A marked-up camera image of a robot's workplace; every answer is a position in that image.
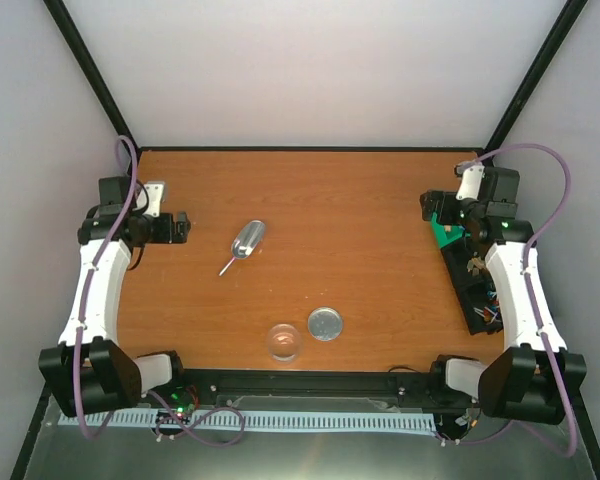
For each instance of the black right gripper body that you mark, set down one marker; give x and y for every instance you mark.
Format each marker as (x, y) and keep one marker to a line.
(445, 216)

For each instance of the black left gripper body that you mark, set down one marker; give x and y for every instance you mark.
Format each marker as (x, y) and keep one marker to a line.
(167, 234)

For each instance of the green plastic bin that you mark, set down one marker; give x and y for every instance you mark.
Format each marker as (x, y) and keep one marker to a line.
(445, 234)

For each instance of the metal scoop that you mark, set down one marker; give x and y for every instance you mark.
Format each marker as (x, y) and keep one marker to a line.
(245, 242)

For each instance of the black plastic bin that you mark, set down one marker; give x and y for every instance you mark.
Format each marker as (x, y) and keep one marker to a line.
(475, 293)

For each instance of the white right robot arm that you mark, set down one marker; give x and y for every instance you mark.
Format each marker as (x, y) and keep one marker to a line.
(491, 258)

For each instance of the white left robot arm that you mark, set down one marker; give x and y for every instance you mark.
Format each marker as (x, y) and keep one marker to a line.
(88, 372)

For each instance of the clear plastic jar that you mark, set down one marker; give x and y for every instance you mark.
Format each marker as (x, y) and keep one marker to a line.
(284, 343)

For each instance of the silver jar lid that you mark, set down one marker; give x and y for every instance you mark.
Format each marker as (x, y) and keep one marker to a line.
(325, 324)

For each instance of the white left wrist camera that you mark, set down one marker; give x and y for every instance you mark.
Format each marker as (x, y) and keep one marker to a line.
(150, 198)

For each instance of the light blue cable duct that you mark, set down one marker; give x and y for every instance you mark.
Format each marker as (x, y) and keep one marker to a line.
(283, 421)

